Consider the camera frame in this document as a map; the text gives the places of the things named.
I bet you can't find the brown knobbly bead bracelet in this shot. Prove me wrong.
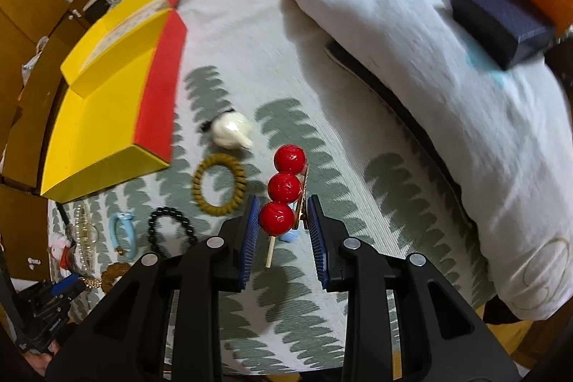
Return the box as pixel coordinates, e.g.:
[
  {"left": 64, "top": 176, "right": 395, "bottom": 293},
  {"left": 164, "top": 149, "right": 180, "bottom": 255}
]
[{"left": 99, "top": 261, "right": 133, "bottom": 292}]

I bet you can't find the olive coil hair tie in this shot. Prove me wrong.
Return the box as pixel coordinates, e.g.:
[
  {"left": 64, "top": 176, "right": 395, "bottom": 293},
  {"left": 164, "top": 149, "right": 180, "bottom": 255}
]
[{"left": 192, "top": 154, "right": 248, "bottom": 215}]

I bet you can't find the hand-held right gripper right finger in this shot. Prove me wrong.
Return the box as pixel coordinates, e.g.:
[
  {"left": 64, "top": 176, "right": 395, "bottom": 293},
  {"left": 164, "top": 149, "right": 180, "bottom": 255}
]
[{"left": 307, "top": 194, "right": 522, "bottom": 382}]

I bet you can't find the yellow cardboard box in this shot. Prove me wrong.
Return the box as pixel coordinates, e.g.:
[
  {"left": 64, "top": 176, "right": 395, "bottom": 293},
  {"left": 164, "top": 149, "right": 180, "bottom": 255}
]
[{"left": 39, "top": 0, "right": 196, "bottom": 204}]

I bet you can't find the leaf-print bed sheet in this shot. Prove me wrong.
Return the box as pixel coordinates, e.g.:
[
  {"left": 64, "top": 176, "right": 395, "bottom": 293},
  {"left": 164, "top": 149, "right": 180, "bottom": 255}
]
[{"left": 47, "top": 0, "right": 497, "bottom": 378}]

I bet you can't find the person's left hand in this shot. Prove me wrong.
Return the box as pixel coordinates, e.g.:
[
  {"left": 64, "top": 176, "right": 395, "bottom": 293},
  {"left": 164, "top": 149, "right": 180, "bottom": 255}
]
[{"left": 22, "top": 342, "right": 61, "bottom": 378}]

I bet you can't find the black bead bracelet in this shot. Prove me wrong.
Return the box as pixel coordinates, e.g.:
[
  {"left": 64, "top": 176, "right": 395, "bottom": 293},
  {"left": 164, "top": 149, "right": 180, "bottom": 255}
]
[{"left": 148, "top": 207, "right": 198, "bottom": 257}]

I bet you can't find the red candied haw hair clip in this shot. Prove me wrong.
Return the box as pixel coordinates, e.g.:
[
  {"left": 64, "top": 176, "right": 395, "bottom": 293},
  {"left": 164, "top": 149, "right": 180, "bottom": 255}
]
[{"left": 258, "top": 145, "right": 309, "bottom": 269}]

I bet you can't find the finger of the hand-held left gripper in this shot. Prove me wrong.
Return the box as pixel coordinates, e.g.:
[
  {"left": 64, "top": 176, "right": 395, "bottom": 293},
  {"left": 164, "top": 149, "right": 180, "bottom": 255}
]
[{"left": 47, "top": 274, "right": 86, "bottom": 300}]

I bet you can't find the white plush Santa hat clip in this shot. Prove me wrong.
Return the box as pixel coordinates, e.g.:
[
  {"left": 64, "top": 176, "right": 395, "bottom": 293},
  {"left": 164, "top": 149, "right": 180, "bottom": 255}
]
[{"left": 48, "top": 236, "right": 79, "bottom": 275}]

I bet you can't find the clear crystal bracelet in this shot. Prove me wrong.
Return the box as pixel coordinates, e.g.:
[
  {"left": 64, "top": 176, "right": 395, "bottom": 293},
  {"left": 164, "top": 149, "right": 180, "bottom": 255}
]
[{"left": 69, "top": 204, "right": 103, "bottom": 290}]

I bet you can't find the white floral quilt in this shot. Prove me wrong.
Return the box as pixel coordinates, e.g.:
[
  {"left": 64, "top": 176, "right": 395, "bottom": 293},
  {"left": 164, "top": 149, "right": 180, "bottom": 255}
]
[{"left": 101, "top": 0, "right": 573, "bottom": 318}]

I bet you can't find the small white doll figurine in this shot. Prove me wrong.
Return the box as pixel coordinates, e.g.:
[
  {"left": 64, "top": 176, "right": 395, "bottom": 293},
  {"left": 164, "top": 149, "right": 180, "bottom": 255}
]
[{"left": 201, "top": 108, "right": 255, "bottom": 150}]

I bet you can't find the light blue bracelet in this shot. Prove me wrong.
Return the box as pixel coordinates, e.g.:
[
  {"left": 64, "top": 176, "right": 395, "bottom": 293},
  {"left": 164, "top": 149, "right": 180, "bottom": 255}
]
[{"left": 109, "top": 212, "right": 137, "bottom": 260}]

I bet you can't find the navy blue box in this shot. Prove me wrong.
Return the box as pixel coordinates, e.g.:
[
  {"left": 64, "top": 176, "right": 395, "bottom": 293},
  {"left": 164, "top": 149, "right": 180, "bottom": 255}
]
[{"left": 449, "top": 0, "right": 558, "bottom": 72}]

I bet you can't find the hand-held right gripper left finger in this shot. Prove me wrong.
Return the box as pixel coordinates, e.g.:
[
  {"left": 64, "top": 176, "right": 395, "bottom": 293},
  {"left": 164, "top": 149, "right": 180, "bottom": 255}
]
[{"left": 45, "top": 196, "right": 263, "bottom": 382}]

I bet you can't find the wooden cabinet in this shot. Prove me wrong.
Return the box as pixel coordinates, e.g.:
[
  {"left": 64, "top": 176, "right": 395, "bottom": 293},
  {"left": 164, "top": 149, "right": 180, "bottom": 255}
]
[{"left": 0, "top": 0, "right": 103, "bottom": 195}]

